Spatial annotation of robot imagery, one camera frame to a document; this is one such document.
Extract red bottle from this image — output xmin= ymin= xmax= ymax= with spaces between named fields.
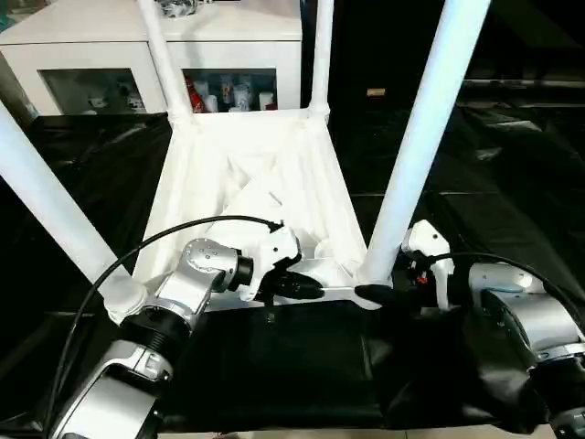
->
xmin=185 ymin=77 xmax=205 ymax=113

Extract white plastic table top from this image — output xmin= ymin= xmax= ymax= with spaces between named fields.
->
xmin=102 ymin=107 xmax=395 ymax=316

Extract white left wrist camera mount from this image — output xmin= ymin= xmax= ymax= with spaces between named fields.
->
xmin=238 ymin=222 xmax=303 ymax=302

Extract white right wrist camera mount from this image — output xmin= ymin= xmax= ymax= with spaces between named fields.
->
xmin=401 ymin=219 xmax=456 ymax=311

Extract black plastic mat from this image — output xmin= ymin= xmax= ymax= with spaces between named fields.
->
xmin=0 ymin=98 xmax=585 ymax=434

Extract dark patterned jar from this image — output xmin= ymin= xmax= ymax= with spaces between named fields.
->
xmin=154 ymin=0 xmax=198 ymax=17

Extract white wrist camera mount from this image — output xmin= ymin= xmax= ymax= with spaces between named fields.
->
xmin=401 ymin=219 xmax=456 ymax=311
xmin=238 ymin=222 xmax=303 ymax=302

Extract white plastic table leg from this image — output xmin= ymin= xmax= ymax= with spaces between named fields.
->
xmin=0 ymin=98 xmax=148 ymax=321
xmin=136 ymin=0 xmax=198 ymax=125
xmin=355 ymin=0 xmax=494 ymax=294
xmin=309 ymin=0 xmax=338 ymax=119

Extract white cabinet with glass doors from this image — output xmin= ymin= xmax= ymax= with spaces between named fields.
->
xmin=0 ymin=0 xmax=303 ymax=118

